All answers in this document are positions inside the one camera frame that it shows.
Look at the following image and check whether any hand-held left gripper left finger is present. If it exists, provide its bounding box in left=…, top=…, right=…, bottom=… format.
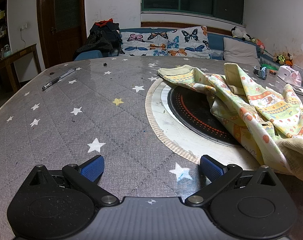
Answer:
left=27, top=155, right=119, bottom=207

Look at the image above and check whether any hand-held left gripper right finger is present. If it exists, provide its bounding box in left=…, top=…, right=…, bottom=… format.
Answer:
left=184, top=155, right=277, bottom=207

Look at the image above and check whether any patterned child's shirt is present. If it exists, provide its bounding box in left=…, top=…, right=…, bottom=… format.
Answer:
left=157, top=62, right=303, bottom=180

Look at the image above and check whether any grey star print tablecloth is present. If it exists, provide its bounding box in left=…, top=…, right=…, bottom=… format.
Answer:
left=0, top=55, right=303, bottom=240

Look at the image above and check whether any grey ballpoint pen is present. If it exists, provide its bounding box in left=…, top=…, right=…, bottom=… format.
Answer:
left=41, top=67, right=77, bottom=91

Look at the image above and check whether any blue smart watch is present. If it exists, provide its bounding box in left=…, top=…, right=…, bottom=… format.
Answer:
left=253, top=65, right=268, bottom=80

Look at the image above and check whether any white tissue box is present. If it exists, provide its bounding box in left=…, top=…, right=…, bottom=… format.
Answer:
left=277, top=65, right=296, bottom=83

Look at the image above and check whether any grey pillow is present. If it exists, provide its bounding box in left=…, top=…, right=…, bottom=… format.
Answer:
left=223, top=37, right=259, bottom=67

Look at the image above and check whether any blue sofa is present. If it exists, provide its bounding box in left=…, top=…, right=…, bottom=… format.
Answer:
left=74, top=26, right=279, bottom=68

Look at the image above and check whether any dark wooden door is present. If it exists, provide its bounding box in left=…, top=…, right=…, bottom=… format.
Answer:
left=37, top=0, right=87, bottom=69

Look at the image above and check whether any black jacket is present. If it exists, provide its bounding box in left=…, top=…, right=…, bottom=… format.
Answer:
left=76, top=19, right=122, bottom=55

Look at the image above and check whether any pink plush toy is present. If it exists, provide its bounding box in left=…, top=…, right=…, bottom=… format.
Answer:
left=255, top=39, right=266, bottom=53

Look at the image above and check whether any wooden desk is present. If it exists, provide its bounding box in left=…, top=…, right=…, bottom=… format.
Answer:
left=0, top=44, right=42, bottom=111

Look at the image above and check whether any butterfly print cushion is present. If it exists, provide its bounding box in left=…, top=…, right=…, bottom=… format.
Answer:
left=120, top=26, right=212, bottom=59

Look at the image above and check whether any black white plush toy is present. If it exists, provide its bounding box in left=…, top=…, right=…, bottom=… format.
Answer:
left=231, top=27, right=251, bottom=41

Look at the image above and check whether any clear water jug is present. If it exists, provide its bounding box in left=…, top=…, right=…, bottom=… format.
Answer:
left=0, top=44, right=12, bottom=60

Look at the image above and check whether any green framed window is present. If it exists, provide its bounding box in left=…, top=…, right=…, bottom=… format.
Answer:
left=141, top=0, right=245, bottom=23

